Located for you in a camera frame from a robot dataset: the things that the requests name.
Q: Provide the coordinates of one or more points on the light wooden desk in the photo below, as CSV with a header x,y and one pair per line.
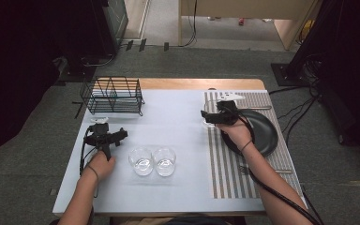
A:
x,y
247,7

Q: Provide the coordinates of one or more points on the pale grey table sheet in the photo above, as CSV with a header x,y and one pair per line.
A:
x,y
168,106

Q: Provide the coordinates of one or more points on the wooden table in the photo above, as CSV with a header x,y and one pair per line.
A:
x,y
200,83

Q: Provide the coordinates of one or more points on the person's left hand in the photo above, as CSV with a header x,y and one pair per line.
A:
x,y
101,167

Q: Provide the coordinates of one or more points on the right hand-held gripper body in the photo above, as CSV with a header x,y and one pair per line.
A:
x,y
228,109

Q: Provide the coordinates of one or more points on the black stand base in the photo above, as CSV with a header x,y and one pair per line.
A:
x,y
286,75

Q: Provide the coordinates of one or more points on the black round plate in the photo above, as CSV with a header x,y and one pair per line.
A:
x,y
262,131

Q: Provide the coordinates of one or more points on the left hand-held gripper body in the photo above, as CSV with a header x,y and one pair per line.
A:
x,y
101,136

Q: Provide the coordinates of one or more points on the metal knife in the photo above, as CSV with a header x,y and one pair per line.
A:
x,y
261,108

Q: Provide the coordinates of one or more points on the clear glass cup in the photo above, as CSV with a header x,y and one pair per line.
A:
x,y
141,161
164,162

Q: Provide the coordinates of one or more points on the black curtain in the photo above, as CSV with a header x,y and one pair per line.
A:
x,y
18,62
350,62

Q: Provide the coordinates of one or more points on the dark cabinet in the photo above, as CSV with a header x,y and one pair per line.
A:
x,y
114,25

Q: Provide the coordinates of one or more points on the striped woven placemat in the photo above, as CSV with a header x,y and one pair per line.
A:
x,y
225,175

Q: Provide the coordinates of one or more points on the person's right hand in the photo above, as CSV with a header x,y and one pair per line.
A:
x,y
236,132

